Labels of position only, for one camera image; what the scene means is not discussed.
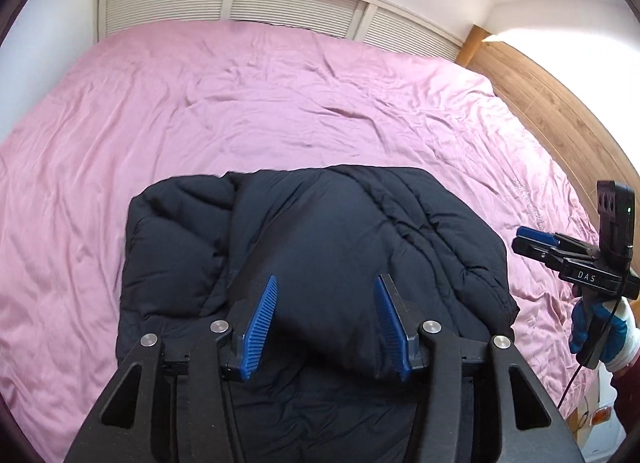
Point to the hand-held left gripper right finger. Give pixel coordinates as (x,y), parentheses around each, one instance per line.
(392,328)

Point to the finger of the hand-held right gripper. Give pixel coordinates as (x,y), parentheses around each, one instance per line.
(532,248)
(537,234)

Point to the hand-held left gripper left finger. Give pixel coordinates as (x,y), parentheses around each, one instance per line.
(257,328)

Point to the black puffer coat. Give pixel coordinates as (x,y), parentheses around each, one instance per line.
(325,223)

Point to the person's right forearm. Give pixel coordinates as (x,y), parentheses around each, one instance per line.
(629,393)

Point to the person's right hand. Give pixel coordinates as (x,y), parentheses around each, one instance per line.
(617,328)

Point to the wooden headboard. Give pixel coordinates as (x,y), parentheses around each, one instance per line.
(540,93)

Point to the pink duvet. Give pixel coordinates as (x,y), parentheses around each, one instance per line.
(250,108)

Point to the white louvered panel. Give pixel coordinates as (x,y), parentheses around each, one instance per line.
(175,8)

